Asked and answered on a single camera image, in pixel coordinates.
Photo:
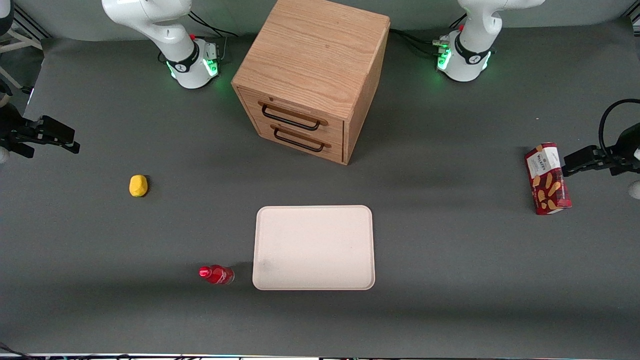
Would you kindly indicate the red coke bottle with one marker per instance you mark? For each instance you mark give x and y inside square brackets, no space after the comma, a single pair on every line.
[218,274]

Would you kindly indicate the aluminium frame rail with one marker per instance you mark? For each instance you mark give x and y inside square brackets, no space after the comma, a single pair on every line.
[30,22]

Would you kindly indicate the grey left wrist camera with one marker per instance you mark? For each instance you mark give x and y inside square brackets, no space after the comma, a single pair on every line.
[635,190]

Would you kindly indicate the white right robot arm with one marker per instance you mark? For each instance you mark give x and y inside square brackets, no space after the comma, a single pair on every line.
[165,30]

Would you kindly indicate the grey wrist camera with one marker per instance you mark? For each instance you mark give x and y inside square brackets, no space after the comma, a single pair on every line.
[3,156]
[635,190]

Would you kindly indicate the yellow lemon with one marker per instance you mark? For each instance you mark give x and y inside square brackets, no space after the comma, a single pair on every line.
[138,186]

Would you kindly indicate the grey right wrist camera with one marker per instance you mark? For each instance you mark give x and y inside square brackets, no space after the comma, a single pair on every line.
[3,156]

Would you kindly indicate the oak wooden drawer cabinet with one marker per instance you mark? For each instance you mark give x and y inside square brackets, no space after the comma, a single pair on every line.
[310,50]

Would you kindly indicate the beige plastic tray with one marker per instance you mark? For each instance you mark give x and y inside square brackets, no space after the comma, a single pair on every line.
[314,247]

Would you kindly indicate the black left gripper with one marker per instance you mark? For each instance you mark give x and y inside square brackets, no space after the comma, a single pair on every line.
[621,156]

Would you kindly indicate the white metal stand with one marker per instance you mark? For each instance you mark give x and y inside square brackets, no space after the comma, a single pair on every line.
[17,44]

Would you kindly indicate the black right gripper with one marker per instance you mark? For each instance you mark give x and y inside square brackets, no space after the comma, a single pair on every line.
[15,133]

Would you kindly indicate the red biscuit box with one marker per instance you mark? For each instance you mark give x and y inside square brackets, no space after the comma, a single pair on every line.
[547,180]

